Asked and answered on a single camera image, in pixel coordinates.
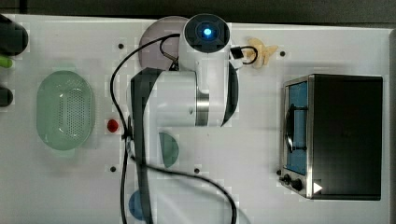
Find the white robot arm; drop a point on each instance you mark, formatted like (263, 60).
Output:
(201, 92)

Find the pale pink plate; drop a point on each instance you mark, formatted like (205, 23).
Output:
(151, 55)

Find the green mug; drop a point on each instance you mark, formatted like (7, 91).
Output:
(170, 149)

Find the peeled toy banana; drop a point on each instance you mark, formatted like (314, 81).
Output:
(257, 53)

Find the blue cup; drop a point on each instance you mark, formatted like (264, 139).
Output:
(135, 207)

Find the green perforated colander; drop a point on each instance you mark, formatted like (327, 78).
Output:
(64, 110)

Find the black toaster oven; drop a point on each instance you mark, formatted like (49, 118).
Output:
(332, 137)

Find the small black round object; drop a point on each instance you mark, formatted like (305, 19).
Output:
(6, 97)

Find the black cylinder container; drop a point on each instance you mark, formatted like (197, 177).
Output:
(13, 37)

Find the green toy fruit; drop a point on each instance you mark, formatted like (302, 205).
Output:
(5, 62)

